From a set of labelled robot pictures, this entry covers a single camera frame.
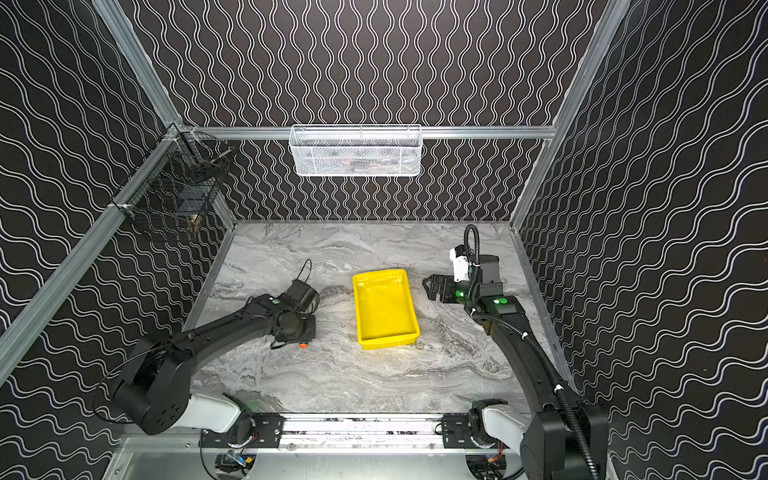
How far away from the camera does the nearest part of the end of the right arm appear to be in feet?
2.03

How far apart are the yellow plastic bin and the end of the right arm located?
170mm

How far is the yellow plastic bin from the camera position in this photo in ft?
2.87
